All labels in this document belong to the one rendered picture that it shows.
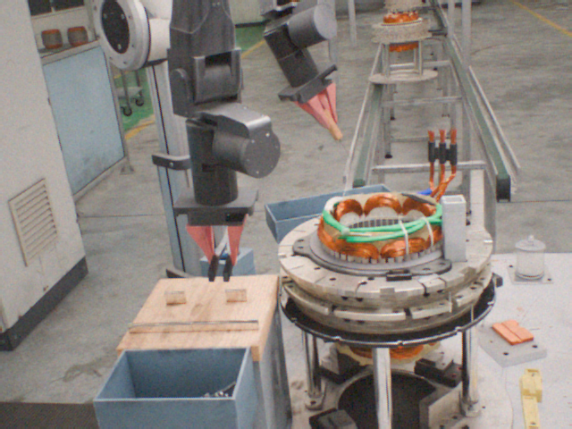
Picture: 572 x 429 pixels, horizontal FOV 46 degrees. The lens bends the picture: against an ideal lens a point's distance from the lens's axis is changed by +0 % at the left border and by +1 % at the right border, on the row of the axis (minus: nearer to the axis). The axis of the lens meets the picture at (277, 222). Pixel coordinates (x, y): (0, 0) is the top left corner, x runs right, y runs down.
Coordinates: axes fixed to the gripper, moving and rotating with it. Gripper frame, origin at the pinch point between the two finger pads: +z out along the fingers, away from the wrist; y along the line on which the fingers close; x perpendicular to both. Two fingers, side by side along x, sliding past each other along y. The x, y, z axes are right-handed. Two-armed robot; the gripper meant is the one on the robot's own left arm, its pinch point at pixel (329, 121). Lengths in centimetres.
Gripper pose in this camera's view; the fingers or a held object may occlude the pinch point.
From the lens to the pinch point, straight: 124.4
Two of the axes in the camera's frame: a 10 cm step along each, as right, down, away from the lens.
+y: 7.6, -6.1, 2.2
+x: -4.1, -1.9, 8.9
